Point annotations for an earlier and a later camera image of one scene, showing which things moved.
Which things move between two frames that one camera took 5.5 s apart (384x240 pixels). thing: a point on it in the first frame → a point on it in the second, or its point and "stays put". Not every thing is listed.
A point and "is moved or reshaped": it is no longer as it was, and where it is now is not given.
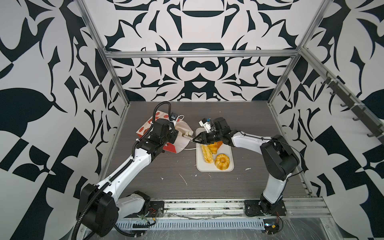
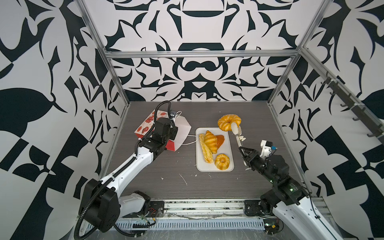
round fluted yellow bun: x=222 y=161 stays put
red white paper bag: x=184 y=131 is moved or reshaped
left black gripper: x=173 y=134 stays put
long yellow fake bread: x=208 y=155 stays put
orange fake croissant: x=219 y=144 stays put
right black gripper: x=204 y=136 → x=251 y=157
